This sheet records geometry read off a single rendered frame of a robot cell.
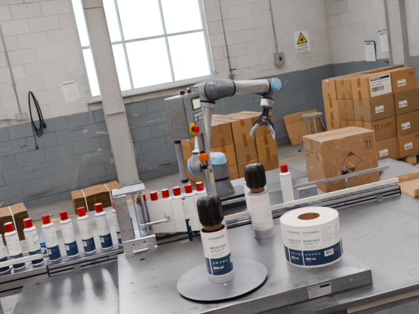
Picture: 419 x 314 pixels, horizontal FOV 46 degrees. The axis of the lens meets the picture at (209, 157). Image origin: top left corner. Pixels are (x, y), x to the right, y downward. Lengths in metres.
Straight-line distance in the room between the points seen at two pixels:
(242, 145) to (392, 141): 1.71
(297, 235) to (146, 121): 6.16
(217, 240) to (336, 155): 1.14
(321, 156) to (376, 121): 3.38
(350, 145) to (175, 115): 0.94
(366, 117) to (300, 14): 3.40
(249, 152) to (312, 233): 4.20
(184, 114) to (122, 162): 5.50
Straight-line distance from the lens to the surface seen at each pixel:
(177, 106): 2.19
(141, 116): 7.70
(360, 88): 5.89
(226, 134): 5.69
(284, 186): 2.33
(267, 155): 5.95
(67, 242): 2.26
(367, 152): 2.68
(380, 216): 2.29
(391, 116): 6.06
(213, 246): 1.64
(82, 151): 7.57
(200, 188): 2.23
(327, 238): 1.71
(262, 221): 2.01
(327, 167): 2.60
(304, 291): 1.63
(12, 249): 2.29
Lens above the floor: 1.60
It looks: 11 degrees down
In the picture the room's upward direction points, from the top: 10 degrees counter-clockwise
